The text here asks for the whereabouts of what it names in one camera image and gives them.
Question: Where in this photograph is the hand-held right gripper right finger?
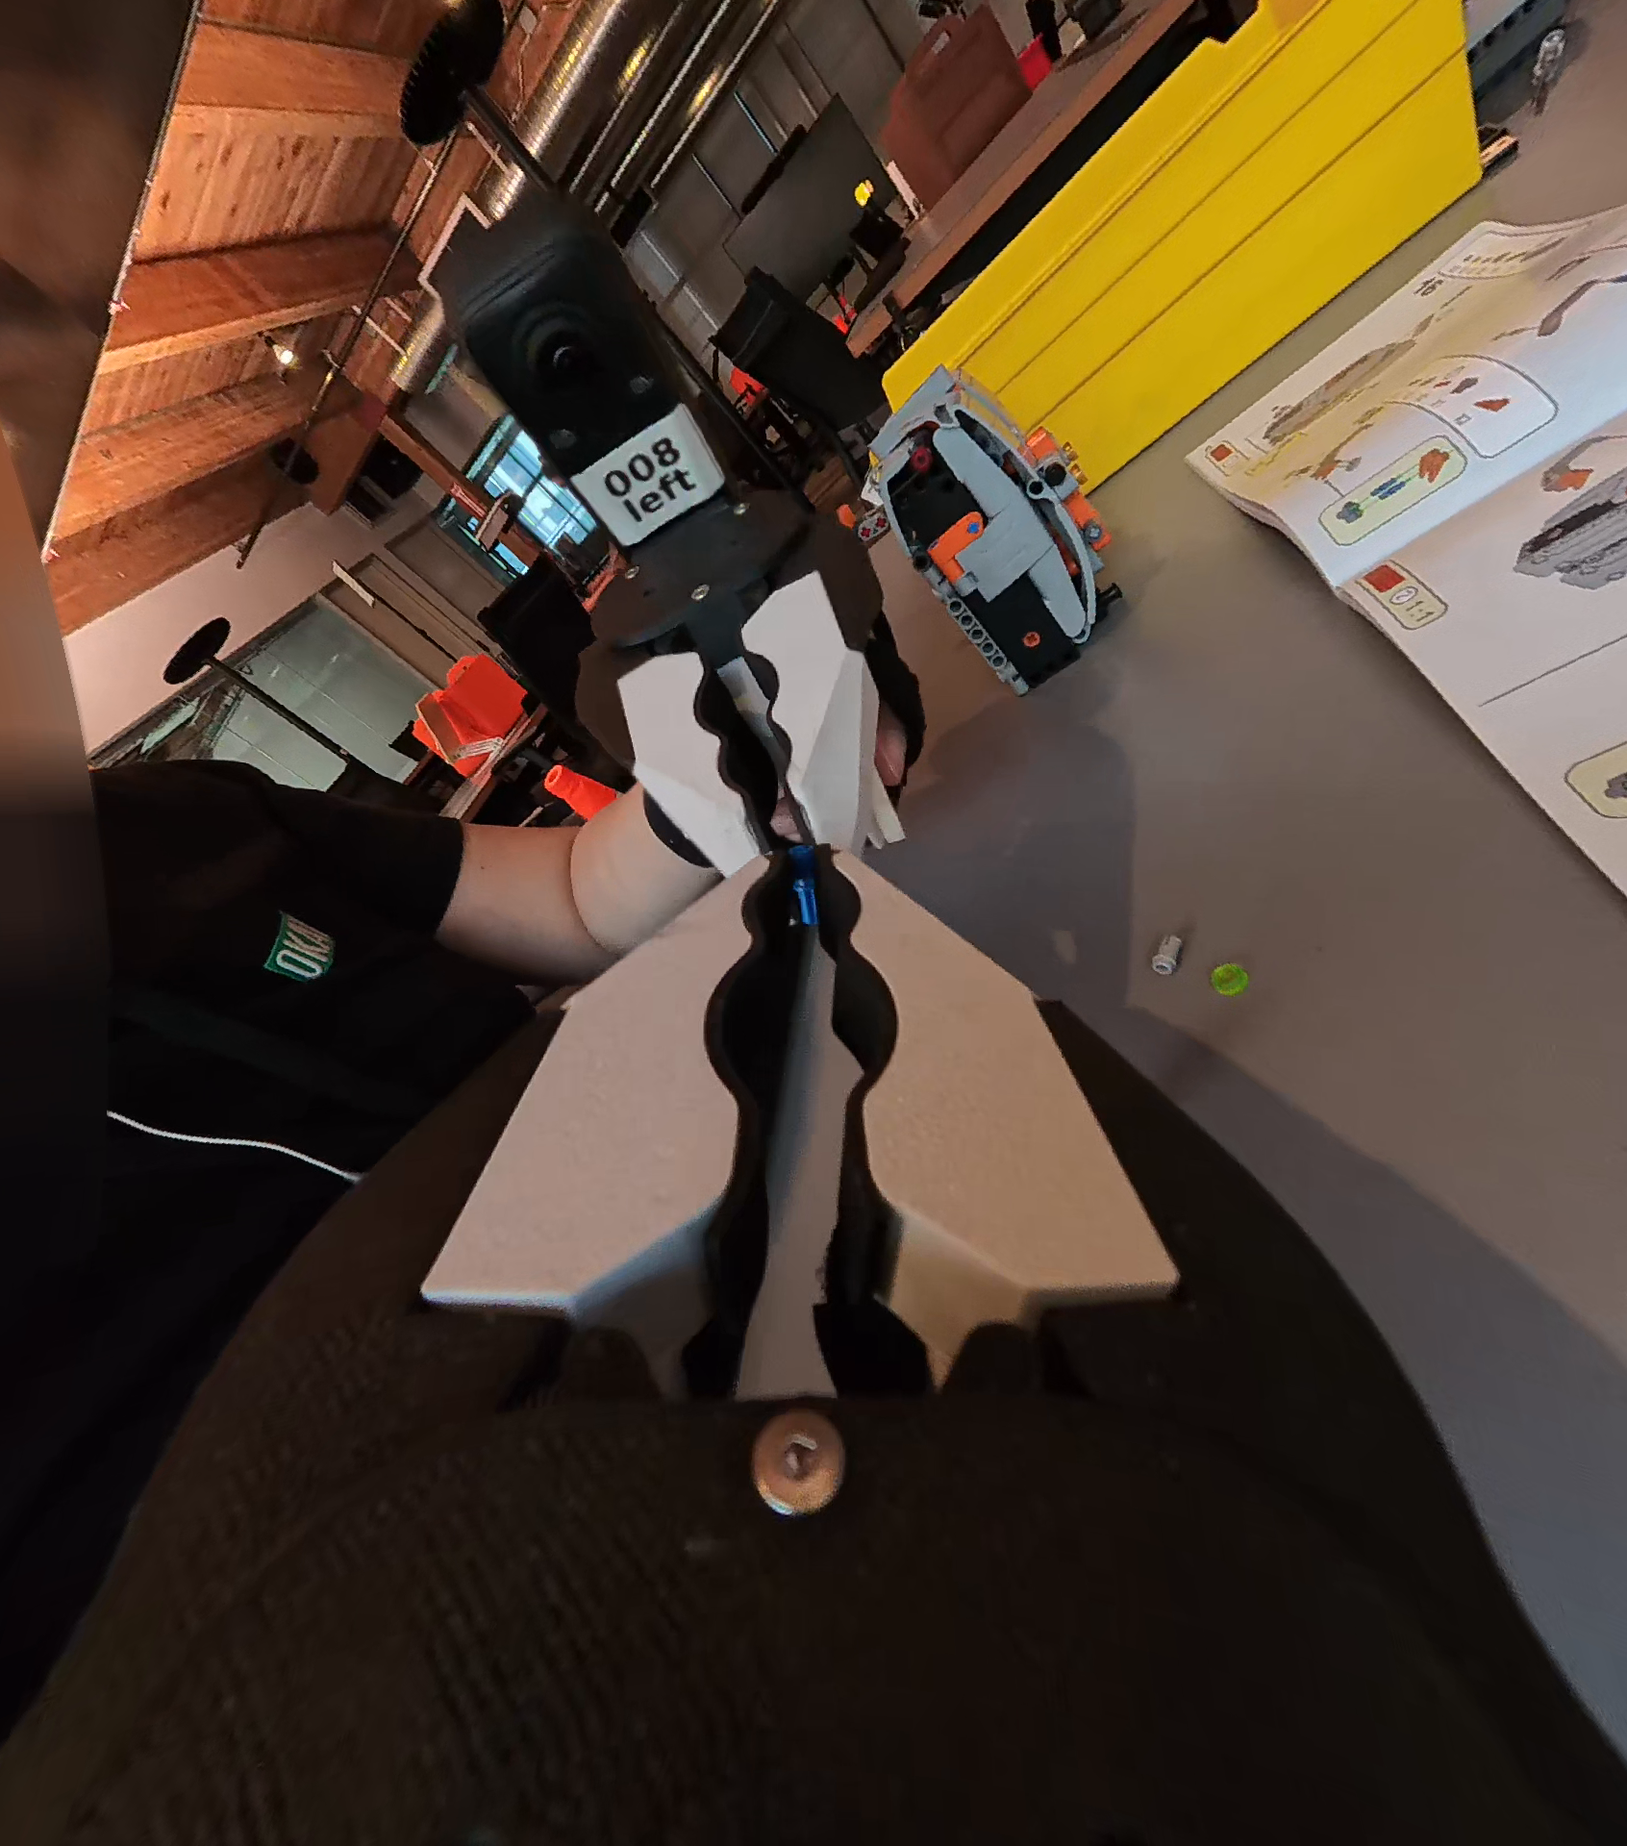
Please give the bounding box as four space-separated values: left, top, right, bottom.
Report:
817 845 1179 1399

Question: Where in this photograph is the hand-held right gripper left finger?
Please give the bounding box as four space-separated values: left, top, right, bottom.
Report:
417 849 780 1399

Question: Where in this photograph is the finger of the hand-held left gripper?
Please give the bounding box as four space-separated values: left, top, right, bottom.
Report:
615 649 778 877
738 574 905 856

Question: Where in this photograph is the person's left forearm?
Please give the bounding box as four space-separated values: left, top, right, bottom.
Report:
434 785 728 991

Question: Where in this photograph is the grey desk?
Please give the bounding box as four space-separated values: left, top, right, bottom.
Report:
530 129 1627 1846

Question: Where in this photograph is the grey orange toy robot assembly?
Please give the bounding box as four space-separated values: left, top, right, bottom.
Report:
853 368 1125 699

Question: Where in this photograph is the person's black shirt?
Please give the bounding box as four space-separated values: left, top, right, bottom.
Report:
0 756 542 1846

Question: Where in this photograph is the yellow storage bin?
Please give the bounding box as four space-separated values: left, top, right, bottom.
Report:
878 0 1484 497

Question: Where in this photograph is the open instruction manual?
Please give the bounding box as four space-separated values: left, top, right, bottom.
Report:
1184 174 1627 1012

